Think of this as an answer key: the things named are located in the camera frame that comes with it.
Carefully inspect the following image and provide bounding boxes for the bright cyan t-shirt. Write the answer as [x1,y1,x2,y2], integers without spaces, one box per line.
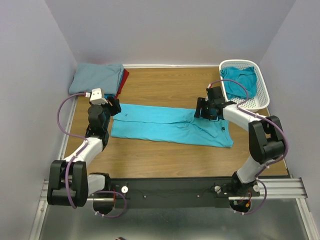
[111,104,234,148]

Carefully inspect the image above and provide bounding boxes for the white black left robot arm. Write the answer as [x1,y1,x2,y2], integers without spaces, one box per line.
[47,96,121,209]

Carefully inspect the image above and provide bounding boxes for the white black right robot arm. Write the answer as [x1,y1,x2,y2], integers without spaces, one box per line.
[194,86,289,195]

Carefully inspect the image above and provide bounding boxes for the folded blue t-shirt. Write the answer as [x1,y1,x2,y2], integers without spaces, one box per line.
[104,94,117,99]

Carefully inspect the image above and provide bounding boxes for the folded red t-shirt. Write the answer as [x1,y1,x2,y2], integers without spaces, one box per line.
[115,69,130,99]

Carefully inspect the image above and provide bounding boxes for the teal t-shirt in basket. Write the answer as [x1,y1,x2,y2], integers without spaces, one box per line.
[220,66,257,100]

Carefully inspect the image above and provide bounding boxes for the folded grey-blue t-shirt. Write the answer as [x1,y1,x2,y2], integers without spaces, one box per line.
[68,63,125,96]

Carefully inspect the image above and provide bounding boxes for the white perforated laundry basket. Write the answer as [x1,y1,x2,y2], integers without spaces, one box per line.
[219,59,270,112]

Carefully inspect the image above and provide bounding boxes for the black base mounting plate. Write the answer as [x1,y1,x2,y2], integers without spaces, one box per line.
[92,176,261,216]

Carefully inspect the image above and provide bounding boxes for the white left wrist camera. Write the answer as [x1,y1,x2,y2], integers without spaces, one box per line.
[89,88,108,105]

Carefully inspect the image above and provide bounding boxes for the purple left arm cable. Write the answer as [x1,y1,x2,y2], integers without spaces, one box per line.
[56,92,92,210]

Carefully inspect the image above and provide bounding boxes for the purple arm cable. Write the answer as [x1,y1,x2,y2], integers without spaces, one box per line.
[208,79,290,178]
[56,92,92,210]

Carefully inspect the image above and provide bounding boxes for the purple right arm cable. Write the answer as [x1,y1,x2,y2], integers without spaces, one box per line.
[208,79,290,178]

